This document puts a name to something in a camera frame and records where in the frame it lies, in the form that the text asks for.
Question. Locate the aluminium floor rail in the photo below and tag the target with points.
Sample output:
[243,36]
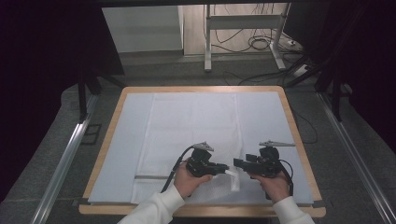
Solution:
[67,155]
[351,146]

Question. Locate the person's right hand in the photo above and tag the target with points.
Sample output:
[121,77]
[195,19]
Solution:
[277,188]

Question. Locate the white mesh laundry bag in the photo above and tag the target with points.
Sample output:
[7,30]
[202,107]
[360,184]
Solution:
[186,124]

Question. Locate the dark curtain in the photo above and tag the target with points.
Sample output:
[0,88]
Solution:
[40,77]
[370,62]

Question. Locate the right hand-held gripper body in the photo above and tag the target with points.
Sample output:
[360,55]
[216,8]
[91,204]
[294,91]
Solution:
[267,165]

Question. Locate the white power strip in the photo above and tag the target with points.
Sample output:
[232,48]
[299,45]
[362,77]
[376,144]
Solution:
[301,70]

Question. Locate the person's left hand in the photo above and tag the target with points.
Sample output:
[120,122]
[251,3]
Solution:
[186,183]

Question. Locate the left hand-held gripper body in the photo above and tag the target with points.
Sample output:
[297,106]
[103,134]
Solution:
[200,165]

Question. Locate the white cabinet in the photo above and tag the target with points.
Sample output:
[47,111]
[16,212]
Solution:
[141,29]

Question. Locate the black metal stand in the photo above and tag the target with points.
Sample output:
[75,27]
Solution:
[335,93]
[82,99]

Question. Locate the white metal desk frame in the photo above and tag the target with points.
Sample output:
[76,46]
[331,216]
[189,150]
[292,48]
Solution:
[243,21]

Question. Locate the white table mat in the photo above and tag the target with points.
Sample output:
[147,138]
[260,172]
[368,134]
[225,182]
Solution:
[267,118]

